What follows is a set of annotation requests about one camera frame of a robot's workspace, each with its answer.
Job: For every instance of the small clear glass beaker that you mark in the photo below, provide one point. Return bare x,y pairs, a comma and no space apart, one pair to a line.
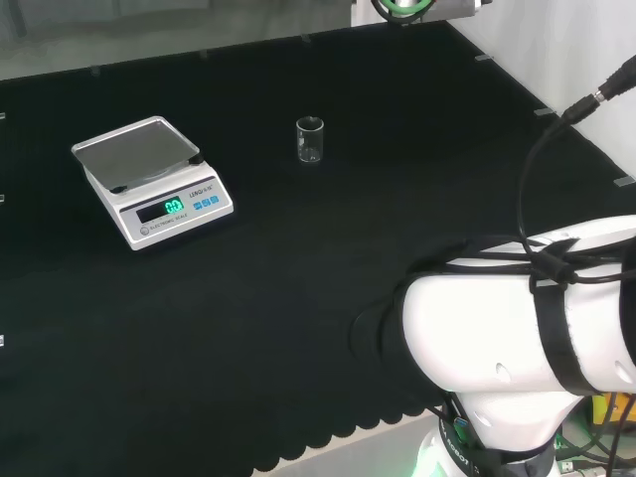
310,149

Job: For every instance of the black bench cloth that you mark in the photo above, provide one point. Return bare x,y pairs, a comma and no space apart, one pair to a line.
278,308

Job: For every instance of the white electronic balance steel pan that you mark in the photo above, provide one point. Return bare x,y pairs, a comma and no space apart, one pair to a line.
164,199

